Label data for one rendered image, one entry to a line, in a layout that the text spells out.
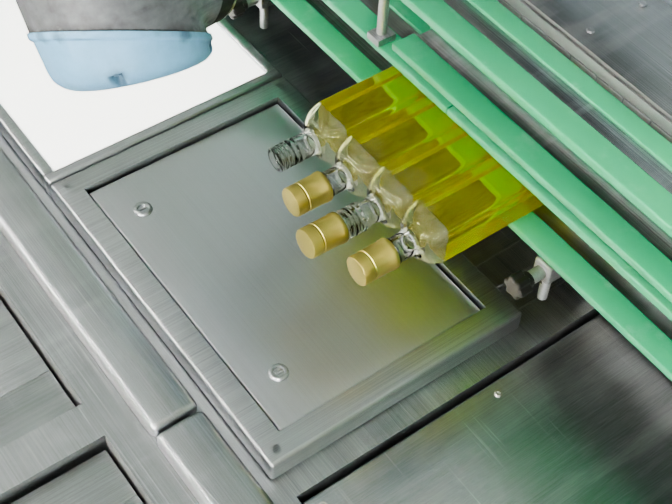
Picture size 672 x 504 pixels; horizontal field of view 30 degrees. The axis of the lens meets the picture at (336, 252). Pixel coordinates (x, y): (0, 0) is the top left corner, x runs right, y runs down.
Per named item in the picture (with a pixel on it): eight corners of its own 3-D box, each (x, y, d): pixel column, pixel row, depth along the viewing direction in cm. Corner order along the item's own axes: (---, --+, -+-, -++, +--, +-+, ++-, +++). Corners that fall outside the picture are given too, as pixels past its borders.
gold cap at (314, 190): (313, 186, 137) (280, 203, 135) (315, 164, 134) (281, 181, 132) (332, 206, 135) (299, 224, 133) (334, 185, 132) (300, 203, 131)
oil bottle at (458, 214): (539, 159, 142) (389, 242, 133) (547, 124, 137) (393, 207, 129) (573, 190, 139) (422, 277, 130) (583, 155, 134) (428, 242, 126)
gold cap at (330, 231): (328, 229, 133) (294, 246, 131) (329, 205, 130) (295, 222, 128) (348, 249, 131) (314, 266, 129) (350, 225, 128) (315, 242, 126)
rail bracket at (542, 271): (581, 254, 144) (492, 307, 139) (592, 215, 139) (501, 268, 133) (605, 276, 142) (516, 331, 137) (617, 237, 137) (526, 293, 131)
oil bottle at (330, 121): (441, 72, 150) (295, 144, 142) (446, 36, 146) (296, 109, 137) (471, 99, 148) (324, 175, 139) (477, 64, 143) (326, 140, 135)
